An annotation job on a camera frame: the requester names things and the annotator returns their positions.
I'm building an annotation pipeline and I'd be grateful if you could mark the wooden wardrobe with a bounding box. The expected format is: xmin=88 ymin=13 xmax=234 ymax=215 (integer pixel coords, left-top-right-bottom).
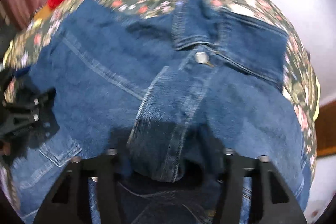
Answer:
xmin=313 ymin=100 xmax=336 ymax=159

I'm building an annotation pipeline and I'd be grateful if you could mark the blue denim jacket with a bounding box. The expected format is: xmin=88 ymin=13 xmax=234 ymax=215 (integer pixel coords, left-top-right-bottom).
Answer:
xmin=11 ymin=0 xmax=311 ymax=223

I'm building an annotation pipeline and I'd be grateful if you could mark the floral bedspread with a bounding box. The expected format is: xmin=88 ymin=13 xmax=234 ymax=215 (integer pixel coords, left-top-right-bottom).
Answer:
xmin=3 ymin=0 xmax=320 ymax=171

